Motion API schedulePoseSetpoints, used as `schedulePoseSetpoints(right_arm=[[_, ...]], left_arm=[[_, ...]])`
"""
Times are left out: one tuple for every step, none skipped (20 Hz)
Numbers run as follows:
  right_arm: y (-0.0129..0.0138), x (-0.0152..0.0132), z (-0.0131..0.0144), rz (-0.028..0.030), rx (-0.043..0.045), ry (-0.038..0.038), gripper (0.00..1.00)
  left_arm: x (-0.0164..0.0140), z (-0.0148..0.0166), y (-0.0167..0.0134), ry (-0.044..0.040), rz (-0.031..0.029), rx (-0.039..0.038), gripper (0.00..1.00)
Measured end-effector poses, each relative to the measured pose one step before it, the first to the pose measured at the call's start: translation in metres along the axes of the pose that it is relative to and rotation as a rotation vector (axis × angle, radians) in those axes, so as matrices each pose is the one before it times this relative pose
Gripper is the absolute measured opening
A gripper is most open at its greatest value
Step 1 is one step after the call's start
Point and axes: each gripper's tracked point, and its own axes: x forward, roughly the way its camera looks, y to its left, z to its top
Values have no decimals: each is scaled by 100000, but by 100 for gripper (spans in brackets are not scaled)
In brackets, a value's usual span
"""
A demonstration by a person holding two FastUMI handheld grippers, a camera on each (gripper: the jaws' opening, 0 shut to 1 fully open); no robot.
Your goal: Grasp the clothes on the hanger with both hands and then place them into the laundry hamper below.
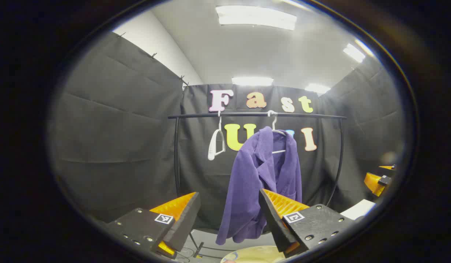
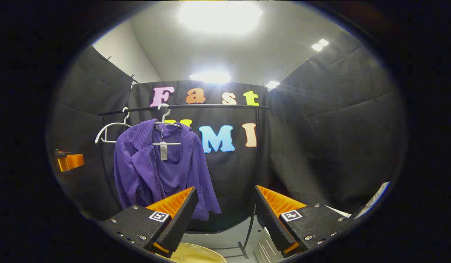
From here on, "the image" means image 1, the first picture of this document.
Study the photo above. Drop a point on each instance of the large ceiling light panel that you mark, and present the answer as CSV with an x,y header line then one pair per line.
x,y
256,16

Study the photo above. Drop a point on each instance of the white plastic clothes hanger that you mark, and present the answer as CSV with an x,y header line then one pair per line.
x,y
273,124
211,149

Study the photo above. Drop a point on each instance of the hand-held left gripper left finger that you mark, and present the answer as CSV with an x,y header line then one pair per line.
x,y
183,219

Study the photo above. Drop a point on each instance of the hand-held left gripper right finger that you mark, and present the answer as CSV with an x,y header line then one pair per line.
x,y
275,223

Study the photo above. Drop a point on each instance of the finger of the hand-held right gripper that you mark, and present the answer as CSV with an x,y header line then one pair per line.
x,y
388,167
371,182

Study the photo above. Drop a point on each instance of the beige laundry hamper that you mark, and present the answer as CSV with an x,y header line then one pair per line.
x,y
254,255

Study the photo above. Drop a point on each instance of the black metal clothes rack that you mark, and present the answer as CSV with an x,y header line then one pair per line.
x,y
247,114

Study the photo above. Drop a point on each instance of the black backdrop cloth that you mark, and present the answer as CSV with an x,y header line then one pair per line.
x,y
119,128

